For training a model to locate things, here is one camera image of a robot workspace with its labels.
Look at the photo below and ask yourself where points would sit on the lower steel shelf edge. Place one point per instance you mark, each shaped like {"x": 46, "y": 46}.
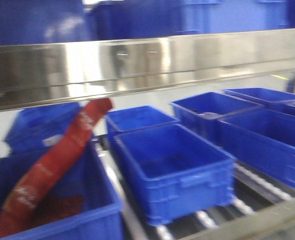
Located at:
{"x": 265, "y": 221}

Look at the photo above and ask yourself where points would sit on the blue bin rear centre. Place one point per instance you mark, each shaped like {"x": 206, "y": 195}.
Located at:
{"x": 133, "y": 119}

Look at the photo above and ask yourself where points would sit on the blue bin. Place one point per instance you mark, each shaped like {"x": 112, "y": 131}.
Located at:
{"x": 274, "y": 100}
{"x": 83, "y": 205}
{"x": 139, "y": 19}
{"x": 24, "y": 22}
{"x": 173, "y": 172}
{"x": 263, "y": 139}
{"x": 133, "y": 119}
{"x": 226, "y": 16}
{"x": 201, "y": 113}
{"x": 39, "y": 127}

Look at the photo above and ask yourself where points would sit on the blue bin rear right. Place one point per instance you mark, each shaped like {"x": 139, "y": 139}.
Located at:
{"x": 201, "y": 113}

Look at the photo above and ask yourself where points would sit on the blue bin lower centre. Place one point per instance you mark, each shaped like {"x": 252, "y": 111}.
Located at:
{"x": 173, "y": 172}

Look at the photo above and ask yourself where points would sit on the blue bin lower left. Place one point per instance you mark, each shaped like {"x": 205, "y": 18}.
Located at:
{"x": 83, "y": 205}

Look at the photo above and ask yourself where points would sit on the blue bin rear left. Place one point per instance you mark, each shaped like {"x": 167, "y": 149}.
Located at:
{"x": 39, "y": 127}

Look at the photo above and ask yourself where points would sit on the blue bin upper centre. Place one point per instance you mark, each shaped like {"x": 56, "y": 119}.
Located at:
{"x": 139, "y": 19}

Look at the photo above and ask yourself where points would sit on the blue bin upper right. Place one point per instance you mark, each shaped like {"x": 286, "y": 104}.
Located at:
{"x": 226, "y": 16}

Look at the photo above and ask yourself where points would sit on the white roller track right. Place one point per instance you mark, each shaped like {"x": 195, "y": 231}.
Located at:
{"x": 260, "y": 185}

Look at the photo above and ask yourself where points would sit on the blue bin lower right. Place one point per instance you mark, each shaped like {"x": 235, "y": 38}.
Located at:
{"x": 263, "y": 139}

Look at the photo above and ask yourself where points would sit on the blue bin far right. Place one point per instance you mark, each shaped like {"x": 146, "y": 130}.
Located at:
{"x": 274, "y": 100}

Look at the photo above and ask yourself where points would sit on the blue bin upper left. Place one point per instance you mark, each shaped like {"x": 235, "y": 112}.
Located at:
{"x": 24, "y": 22}

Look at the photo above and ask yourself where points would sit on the red snack bag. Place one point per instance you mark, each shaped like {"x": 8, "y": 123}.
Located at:
{"x": 20, "y": 204}

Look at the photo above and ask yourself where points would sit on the stainless steel shelf rail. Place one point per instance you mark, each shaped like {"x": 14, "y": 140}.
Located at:
{"x": 44, "y": 74}

